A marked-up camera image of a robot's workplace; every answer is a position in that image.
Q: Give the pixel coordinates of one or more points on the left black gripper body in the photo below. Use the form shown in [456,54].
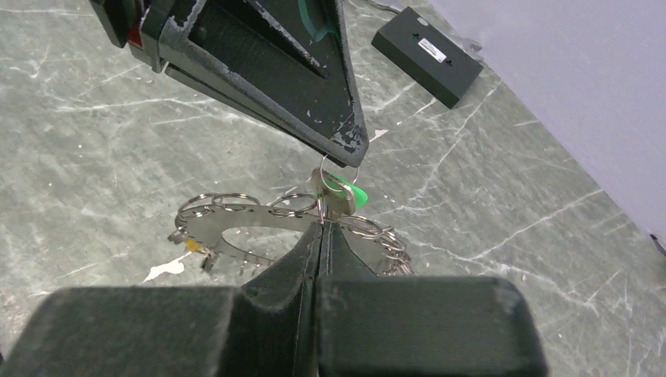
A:
[137,24]

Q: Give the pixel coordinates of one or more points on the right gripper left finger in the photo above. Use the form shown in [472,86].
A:
[263,328]

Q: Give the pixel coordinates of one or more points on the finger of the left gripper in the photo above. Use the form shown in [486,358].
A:
[291,58]
[233,99]

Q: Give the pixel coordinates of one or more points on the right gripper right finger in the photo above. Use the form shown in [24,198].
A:
[369,325]

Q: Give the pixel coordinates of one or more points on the large metal keyring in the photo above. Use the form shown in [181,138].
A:
[211,218]

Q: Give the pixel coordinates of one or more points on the green key tag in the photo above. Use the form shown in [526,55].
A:
[336,196]

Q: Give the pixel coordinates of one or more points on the yellow key tag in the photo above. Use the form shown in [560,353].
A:
[194,247]

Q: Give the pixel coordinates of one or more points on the black box with label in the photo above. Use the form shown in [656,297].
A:
[435,61]

